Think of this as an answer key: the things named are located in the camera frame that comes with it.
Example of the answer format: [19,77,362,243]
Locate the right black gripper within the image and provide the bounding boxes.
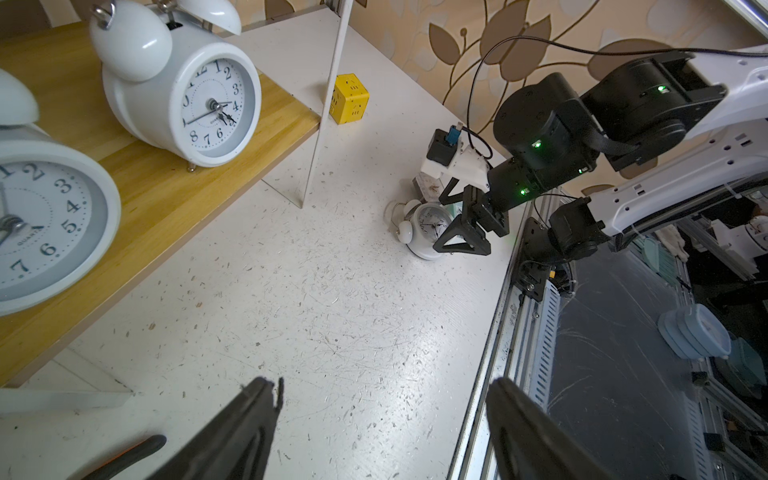
[433,158,543,256]

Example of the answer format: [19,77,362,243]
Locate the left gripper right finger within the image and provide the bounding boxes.
[486,377,611,480]

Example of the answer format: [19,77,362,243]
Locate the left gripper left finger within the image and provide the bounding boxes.
[150,377,284,479]

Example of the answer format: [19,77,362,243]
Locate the large white twin-bell clock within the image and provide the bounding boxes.
[384,199,453,261]

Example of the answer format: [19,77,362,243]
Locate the white twin-bell alarm clock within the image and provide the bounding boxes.
[89,1,262,168]
[1,71,121,315]

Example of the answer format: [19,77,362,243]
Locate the grey square alarm clock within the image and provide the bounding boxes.
[413,172,444,203]

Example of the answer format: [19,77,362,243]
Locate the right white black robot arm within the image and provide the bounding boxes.
[422,46,767,298]

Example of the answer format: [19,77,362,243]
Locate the wooden two-tier shelf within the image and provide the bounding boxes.
[1,24,320,416]

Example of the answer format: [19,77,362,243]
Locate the yellow cube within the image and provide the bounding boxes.
[329,73,370,125]

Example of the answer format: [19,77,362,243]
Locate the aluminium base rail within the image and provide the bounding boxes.
[447,197,561,479]

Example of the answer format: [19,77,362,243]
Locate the orange handled pliers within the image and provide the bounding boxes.
[83,434,167,480]

